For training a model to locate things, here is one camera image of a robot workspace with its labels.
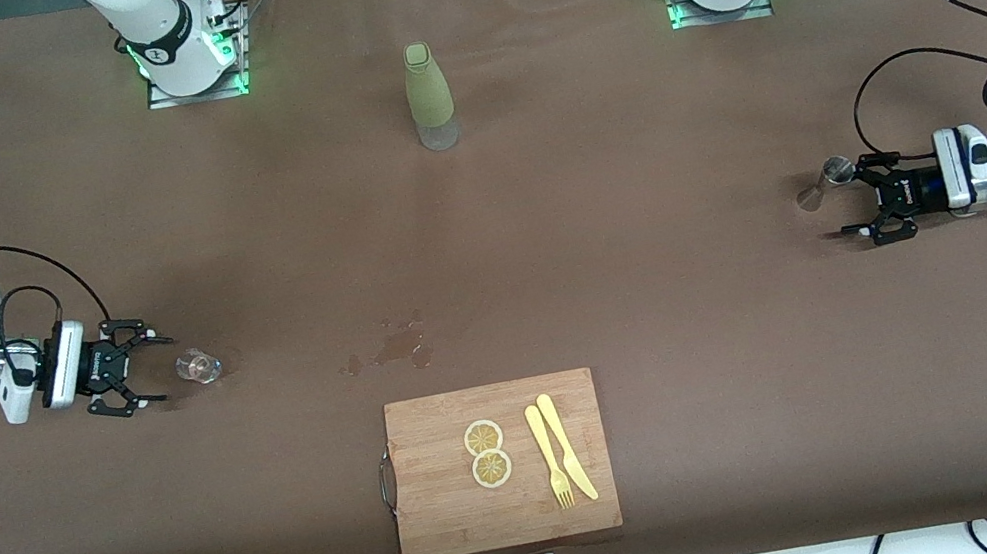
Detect yellow plastic fork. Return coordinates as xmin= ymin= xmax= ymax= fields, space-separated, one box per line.
xmin=522 ymin=400 xmax=578 ymax=514

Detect lemon slice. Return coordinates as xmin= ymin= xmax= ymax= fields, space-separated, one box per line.
xmin=460 ymin=416 xmax=507 ymax=460
xmin=469 ymin=446 xmax=517 ymax=492

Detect small clear glass shaker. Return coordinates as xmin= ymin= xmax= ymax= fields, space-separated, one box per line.
xmin=173 ymin=343 xmax=227 ymax=391

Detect green sleeved glass bottle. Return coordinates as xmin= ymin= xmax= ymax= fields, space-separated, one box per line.
xmin=398 ymin=38 xmax=464 ymax=156

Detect white gripper mount plate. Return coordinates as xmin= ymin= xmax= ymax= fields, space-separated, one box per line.
xmin=931 ymin=125 xmax=977 ymax=211
xmin=31 ymin=317 xmax=98 ymax=412

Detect wooden cutting board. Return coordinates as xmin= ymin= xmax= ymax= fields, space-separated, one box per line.
xmin=366 ymin=364 xmax=626 ymax=554

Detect metal jigger measuring cup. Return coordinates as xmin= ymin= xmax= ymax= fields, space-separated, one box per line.
xmin=790 ymin=153 xmax=861 ymax=214

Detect brown table mat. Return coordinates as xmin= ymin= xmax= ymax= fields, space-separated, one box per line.
xmin=0 ymin=0 xmax=987 ymax=554

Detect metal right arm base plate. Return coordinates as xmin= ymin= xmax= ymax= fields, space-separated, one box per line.
xmin=134 ymin=1 xmax=259 ymax=112

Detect yellow plastic knife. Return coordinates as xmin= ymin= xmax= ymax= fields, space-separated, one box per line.
xmin=535 ymin=387 xmax=601 ymax=509

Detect white left gripper mount plate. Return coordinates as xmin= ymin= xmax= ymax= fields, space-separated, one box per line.
xmin=931 ymin=125 xmax=977 ymax=211

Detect white right gripper mount plate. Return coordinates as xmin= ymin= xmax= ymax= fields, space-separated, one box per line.
xmin=31 ymin=317 xmax=98 ymax=412

